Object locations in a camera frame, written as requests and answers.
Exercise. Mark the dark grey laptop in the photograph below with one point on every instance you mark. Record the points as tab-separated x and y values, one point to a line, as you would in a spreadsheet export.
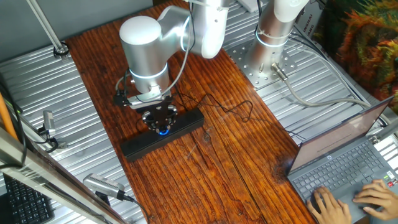
335	140

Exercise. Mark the person's right hand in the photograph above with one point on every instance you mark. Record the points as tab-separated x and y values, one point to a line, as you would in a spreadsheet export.
384	200

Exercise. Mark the black computer keyboard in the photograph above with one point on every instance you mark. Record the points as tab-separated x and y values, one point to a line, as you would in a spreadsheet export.
25	205

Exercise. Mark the silver white depth camera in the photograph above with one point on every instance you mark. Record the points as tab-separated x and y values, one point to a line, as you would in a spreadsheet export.
102	184

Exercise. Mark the person's left hand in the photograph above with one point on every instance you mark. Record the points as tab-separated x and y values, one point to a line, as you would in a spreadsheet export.
332	213

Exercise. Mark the orange pole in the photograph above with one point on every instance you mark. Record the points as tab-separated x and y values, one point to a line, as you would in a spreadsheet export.
7	119

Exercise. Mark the small grey bracket camera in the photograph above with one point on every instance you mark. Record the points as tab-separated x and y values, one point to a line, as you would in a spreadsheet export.
49	123

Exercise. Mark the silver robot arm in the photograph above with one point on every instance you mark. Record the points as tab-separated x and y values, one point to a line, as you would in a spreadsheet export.
143	46

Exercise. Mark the black speaker bar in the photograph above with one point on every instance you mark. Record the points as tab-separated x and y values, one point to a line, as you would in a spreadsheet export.
140	146

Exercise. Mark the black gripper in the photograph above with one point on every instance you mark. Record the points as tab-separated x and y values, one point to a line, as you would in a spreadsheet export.
160	113

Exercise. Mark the silver robot mounting plate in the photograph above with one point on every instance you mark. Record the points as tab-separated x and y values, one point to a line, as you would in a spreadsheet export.
248	71

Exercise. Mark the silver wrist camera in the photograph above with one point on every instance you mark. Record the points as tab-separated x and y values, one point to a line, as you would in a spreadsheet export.
140	101

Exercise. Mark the white plastic box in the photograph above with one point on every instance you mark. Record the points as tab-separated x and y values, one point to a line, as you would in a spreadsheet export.
248	4

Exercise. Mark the printed cardboard box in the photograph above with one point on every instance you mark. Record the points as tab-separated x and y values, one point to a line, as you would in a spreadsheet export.
308	18

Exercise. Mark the silver metal pole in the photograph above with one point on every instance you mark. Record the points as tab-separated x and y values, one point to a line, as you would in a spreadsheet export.
46	28

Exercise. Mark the colourful patterned fabric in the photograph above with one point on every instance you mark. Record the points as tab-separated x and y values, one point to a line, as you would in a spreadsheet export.
367	46

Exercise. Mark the aluminium frame bar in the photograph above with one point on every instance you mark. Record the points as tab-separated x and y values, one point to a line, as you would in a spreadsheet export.
46	177

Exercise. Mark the grey-blue trouser leg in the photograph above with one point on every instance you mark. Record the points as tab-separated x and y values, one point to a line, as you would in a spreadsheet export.
385	222

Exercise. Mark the round speaker volume knob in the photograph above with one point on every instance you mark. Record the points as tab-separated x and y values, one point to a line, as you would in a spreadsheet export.
163	133

